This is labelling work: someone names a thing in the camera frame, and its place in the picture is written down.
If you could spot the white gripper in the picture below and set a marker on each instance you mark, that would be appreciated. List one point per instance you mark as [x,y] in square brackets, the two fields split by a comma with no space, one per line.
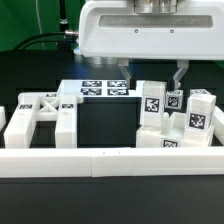
[144,29]

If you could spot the white chair seat part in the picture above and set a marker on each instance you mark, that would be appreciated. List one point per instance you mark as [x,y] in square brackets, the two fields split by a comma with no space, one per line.
[173,134]

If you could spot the white front fence bar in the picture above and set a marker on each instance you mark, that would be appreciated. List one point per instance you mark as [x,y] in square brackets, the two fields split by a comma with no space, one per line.
[25,163]

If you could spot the white side block left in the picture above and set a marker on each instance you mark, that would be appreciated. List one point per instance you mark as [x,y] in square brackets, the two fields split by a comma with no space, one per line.
[2,117]

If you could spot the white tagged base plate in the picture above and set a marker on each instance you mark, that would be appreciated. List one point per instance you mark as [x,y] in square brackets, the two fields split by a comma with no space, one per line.
[100,88]

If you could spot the white chair back frame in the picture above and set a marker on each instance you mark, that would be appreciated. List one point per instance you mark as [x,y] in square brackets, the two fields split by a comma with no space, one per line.
[44,107]

